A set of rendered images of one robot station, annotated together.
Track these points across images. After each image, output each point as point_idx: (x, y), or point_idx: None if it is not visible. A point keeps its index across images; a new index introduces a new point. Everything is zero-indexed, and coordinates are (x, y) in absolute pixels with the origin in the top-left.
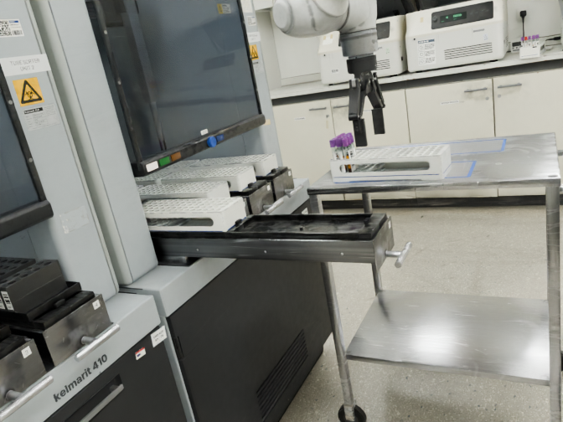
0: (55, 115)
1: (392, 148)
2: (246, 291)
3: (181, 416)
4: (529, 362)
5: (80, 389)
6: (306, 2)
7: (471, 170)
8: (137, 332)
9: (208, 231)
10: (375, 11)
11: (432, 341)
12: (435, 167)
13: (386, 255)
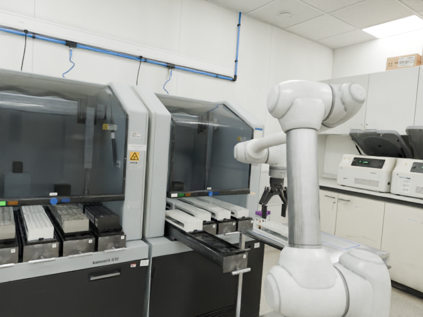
0: (141, 166)
1: (284, 226)
2: (200, 266)
3: (141, 302)
4: None
5: (102, 265)
6: (243, 150)
7: None
8: (135, 256)
9: (182, 229)
10: (285, 160)
11: None
12: None
13: (234, 268)
